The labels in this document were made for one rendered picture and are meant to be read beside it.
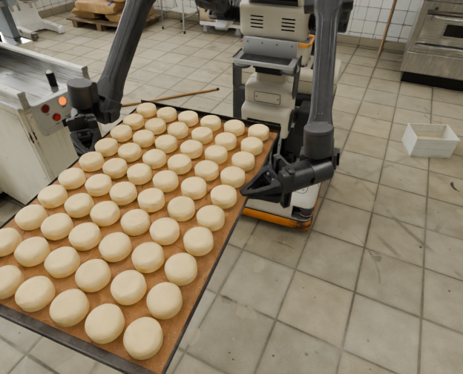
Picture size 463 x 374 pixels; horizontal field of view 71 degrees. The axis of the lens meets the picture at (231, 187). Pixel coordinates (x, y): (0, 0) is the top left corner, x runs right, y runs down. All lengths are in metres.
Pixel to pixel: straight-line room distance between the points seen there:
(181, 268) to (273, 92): 1.11
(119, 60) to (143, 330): 0.71
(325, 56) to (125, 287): 0.62
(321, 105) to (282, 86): 0.74
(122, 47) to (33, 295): 0.66
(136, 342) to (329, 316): 1.29
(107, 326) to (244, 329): 1.14
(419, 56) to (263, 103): 2.57
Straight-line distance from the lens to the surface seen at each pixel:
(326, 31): 0.83
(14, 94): 1.49
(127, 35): 0.99
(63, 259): 0.59
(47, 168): 1.66
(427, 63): 3.93
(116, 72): 0.98
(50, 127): 1.57
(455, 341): 1.85
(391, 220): 2.18
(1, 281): 0.62
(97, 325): 0.51
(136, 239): 0.60
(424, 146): 2.77
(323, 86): 0.79
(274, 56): 1.41
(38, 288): 0.58
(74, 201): 0.68
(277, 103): 1.53
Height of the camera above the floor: 1.44
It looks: 42 degrees down
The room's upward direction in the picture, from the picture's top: straight up
